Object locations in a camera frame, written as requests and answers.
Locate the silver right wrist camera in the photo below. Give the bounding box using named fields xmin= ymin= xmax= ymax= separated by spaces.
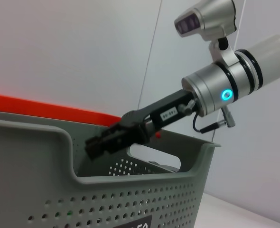
xmin=174 ymin=0 xmax=240 ymax=68

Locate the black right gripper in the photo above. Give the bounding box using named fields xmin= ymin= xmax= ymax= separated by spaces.
xmin=84 ymin=89 xmax=199 ymax=162

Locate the grey perforated storage bin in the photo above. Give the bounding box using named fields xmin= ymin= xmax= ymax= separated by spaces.
xmin=0 ymin=110 xmax=223 ymax=228

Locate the orange bin handle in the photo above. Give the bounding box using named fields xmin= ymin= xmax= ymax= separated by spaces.
xmin=0 ymin=92 xmax=161 ymax=139

